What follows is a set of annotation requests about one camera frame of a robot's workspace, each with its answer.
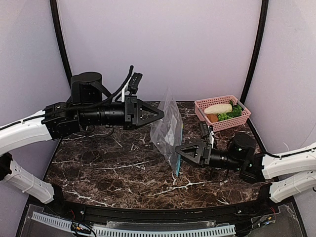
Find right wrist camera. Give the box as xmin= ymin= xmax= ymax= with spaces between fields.
xmin=199 ymin=121 xmax=210 ymax=138

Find black frame post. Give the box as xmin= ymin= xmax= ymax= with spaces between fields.
xmin=49 ymin=0 xmax=72 ymax=84
xmin=239 ymin=0 xmax=270 ymax=106

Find left black frame post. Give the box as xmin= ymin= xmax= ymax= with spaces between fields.
xmin=49 ymin=0 xmax=72 ymax=84

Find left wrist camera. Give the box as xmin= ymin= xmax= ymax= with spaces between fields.
xmin=127 ymin=73 xmax=143 ymax=95

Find black front table rail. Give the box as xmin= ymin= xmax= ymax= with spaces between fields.
xmin=46 ymin=201 xmax=270 ymax=224

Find brown fried food piece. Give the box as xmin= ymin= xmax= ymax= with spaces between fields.
xmin=206 ymin=114 xmax=219 ymax=123

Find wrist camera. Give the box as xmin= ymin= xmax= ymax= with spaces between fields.
xmin=127 ymin=73 xmax=143 ymax=95
xmin=199 ymin=121 xmax=210 ymax=138

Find white slotted cable duct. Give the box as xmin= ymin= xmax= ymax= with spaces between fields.
xmin=31 ymin=212 xmax=236 ymax=237

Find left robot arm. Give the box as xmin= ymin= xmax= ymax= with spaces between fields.
xmin=0 ymin=66 xmax=164 ymax=205

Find pink plastic basket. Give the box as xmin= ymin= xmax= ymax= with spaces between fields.
xmin=195 ymin=95 xmax=251 ymax=132

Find right black frame post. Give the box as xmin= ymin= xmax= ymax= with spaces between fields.
xmin=239 ymin=0 xmax=270 ymax=106

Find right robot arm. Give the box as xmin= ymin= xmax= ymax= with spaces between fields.
xmin=175 ymin=133 xmax=316 ymax=203

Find clear zip top bag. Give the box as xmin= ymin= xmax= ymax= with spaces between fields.
xmin=150 ymin=88 xmax=183 ymax=176

